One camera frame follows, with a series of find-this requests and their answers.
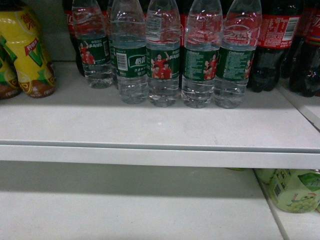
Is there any clear water bottle green label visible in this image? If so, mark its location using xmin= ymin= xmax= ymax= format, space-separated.
xmin=181 ymin=0 xmax=223 ymax=109

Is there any water bottle team label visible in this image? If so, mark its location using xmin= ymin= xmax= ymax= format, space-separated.
xmin=145 ymin=0 xmax=181 ymax=107

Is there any water bottle barcode label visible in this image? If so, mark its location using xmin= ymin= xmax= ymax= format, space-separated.
xmin=110 ymin=0 xmax=149 ymax=104

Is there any white metal shelf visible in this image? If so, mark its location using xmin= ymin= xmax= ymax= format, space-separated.
xmin=0 ymin=62 xmax=320 ymax=169

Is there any water bottle far left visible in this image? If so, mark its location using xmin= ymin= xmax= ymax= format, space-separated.
xmin=71 ymin=0 xmax=113 ymax=89

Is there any water bottle right rear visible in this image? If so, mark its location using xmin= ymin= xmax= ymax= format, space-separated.
xmin=213 ymin=0 xmax=262 ymax=109

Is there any white lower shelf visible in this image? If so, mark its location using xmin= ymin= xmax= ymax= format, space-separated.
xmin=0 ymin=184 xmax=320 ymax=240

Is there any cola bottle behind left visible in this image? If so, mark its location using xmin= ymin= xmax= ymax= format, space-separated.
xmin=61 ymin=0 xmax=85 ymax=77

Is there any green grape juice bottle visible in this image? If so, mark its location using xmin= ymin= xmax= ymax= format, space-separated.
xmin=254 ymin=168 xmax=320 ymax=214

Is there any lemon tea bottle left edge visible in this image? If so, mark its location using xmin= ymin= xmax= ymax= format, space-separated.
xmin=0 ymin=34 xmax=22 ymax=100

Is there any cola bottle red label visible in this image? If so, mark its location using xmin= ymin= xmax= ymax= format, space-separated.
xmin=248 ymin=0 xmax=304 ymax=93

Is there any yellow lemon tea bottle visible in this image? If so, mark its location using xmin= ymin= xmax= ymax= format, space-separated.
xmin=0 ymin=0 xmax=55 ymax=98

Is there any cola bottle far right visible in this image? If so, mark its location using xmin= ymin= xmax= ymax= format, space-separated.
xmin=289 ymin=0 xmax=320 ymax=98

